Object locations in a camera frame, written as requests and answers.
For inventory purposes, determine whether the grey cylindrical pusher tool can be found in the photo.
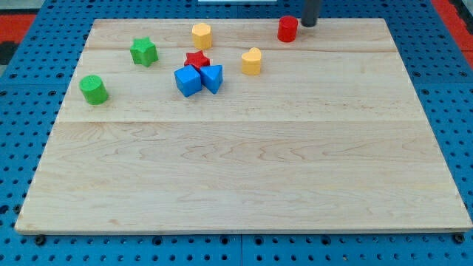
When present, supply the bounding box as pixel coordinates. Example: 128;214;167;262
301;0;322;27

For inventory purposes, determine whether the blue triangle block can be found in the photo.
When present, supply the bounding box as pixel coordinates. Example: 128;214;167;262
200;65;223;94

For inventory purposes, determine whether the yellow heart block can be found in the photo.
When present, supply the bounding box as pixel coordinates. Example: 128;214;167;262
241;47;262;75

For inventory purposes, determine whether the green cylinder block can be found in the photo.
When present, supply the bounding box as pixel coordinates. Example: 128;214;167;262
79;75;109;105

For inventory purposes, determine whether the red star block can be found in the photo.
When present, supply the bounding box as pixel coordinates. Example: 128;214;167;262
184;50;211;72

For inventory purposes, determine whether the green star block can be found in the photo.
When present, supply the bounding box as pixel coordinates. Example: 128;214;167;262
130;36;159;67

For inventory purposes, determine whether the blue cube block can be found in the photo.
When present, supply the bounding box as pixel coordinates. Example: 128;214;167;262
174;65;203;98

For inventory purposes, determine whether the yellow hexagon block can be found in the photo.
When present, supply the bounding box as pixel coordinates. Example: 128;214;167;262
191;23;212;50

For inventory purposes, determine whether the red cylinder block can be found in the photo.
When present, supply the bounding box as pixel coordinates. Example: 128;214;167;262
277;16;299;43

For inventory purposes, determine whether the wooden board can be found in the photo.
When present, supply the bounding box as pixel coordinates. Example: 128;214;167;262
16;18;472;235

